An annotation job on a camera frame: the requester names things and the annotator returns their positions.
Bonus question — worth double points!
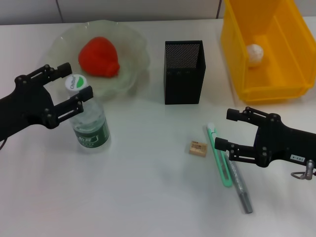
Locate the white paper ball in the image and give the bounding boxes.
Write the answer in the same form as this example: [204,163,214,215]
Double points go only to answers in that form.
[246,43,264,67]

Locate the clear water bottle green label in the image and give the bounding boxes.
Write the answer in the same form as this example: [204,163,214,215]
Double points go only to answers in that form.
[64,73,111,154]

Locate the translucent wavy fruit plate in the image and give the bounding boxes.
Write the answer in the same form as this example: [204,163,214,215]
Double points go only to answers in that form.
[34,19,151,102]

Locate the black mesh pen holder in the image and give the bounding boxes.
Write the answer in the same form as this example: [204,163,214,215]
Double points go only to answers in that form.
[164,39,207,106]

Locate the yellow plastic bin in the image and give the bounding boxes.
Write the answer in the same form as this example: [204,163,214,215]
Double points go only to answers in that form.
[219,0,316,106]

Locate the green utility knife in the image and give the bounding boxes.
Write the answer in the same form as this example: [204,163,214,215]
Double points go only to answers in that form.
[206,122,234,188]

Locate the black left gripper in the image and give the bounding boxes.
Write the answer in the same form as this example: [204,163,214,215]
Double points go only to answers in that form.
[0,62,94,143]

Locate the beige eraser block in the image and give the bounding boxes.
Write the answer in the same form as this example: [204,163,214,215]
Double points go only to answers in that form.
[189,140,209,158]

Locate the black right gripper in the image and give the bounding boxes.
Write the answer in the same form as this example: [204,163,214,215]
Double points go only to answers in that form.
[214,106,316,171]

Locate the grey marker pen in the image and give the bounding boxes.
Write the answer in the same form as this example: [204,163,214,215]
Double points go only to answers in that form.
[228,158,254,214]

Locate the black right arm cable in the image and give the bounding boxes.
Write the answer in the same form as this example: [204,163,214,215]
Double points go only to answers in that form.
[290,169,316,180]

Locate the red-orange fruit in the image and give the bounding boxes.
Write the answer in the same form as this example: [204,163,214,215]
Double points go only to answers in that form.
[78,36,121,79]

